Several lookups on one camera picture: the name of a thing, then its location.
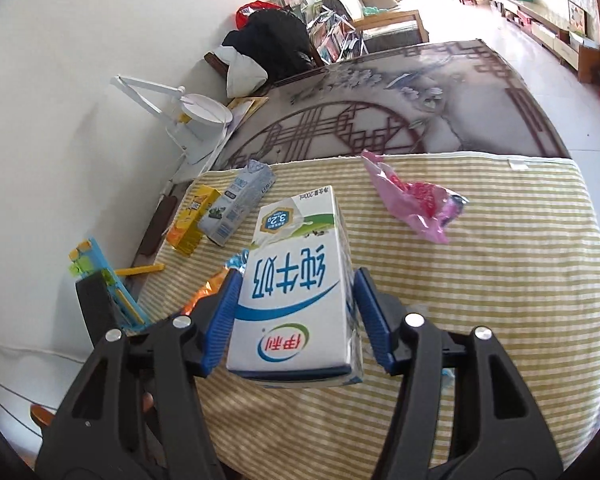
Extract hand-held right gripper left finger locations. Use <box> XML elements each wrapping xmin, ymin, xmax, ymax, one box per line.
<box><xmin>34</xmin><ymin>269</ymin><xmax>244</xmax><ymax>480</ymax></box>

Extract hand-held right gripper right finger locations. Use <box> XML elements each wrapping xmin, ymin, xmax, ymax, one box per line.
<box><xmin>352</xmin><ymin>266</ymin><xmax>567</xmax><ymax>480</ymax></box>

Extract white milk carton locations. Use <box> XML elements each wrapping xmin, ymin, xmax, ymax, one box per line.
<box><xmin>226</xmin><ymin>185</ymin><xmax>365</xmax><ymax>391</ymax></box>

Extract orange plastic bag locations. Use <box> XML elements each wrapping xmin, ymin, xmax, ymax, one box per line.
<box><xmin>181</xmin><ymin>250</ymin><xmax>251</xmax><ymax>317</ymax></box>

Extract yellow stick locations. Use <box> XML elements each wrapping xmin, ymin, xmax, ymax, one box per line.
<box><xmin>114</xmin><ymin>263</ymin><xmax>164</xmax><ymax>278</ymax></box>

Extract yellow juice carton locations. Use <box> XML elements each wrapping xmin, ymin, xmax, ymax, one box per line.
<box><xmin>166</xmin><ymin>185</ymin><xmax>222</xmax><ymax>259</ymax></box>

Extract green striped mat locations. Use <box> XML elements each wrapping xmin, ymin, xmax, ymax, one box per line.
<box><xmin>130</xmin><ymin>152</ymin><xmax>600</xmax><ymax>480</ymax></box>

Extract blue and yellow clip rack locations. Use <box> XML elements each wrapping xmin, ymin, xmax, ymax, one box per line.
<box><xmin>68</xmin><ymin>236</ymin><xmax>154</xmax><ymax>334</ymax></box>

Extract pale blue milk carton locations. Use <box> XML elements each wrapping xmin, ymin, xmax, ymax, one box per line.
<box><xmin>200</xmin><ymin>159</ymin><xmax>277</xmax><ymax>247</ymax></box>

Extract pink plastic wrapper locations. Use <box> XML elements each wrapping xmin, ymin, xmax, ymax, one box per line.
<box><xmin>361</xmin><ymin>150</ymin><xmax>472</xmax><ymax>245</ymax></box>

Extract patterned brown table cover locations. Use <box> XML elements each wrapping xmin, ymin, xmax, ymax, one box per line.
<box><xmin>214</xmin><ymin>37</ymin><xmax>572</xmax><ymax>174</ymax></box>

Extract white desk lamp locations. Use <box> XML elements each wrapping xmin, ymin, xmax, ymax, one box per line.
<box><xmin>109</xmin><ymin>74</ymin><xmax>234</xmax><ymax>162</ymax></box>

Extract yellow booklet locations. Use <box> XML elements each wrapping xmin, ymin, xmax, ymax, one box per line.
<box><xmin>226</xmin><ymin>94</ymin><xmax>271</xmax><ymax>134</ymax></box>

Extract white pillow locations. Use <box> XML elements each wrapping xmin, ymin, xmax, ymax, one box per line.
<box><xmin>224</xmin><ymin>47</ymin><xmax>271</xmax><ymax>99</ymax></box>

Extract black jacket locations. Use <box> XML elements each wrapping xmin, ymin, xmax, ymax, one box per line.
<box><xmin>222</xmin><ymin>9</ymin><xmax>327</xmax><ymax>84</ymax></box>

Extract magazine rack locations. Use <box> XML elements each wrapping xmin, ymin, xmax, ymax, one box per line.
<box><xmin>304</xmin><ymin>2</ymin><xmax>369</xmax><ymax>64</ymax></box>

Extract wooden sofa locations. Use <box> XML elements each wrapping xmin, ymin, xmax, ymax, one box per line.
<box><xmin>352</xmin><ymin>9</ymin><xmax>432</xmax><ymax>54</ymax></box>

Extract red bag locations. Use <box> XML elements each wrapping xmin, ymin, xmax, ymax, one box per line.
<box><xmin>235</xmin><ymin>2</ymin><xmax>282</xmax><ymax>29</ymax></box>

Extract low television cabinet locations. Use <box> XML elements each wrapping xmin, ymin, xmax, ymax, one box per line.
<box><xmin>494</xmin><ymin>0</ymin><xmax>600</xmax><ymax>84</ymax></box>

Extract framed picture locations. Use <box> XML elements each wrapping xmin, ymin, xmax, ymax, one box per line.
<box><xmin>566</xmin><ymin>0</ymin><xmax>589</xmax><ymax>37</ymax></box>

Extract white cable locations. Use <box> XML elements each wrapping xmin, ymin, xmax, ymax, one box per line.
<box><xmin>0</xmin><ymin>334</ymin><xmax>83</xmax><ymax>413</ymax></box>

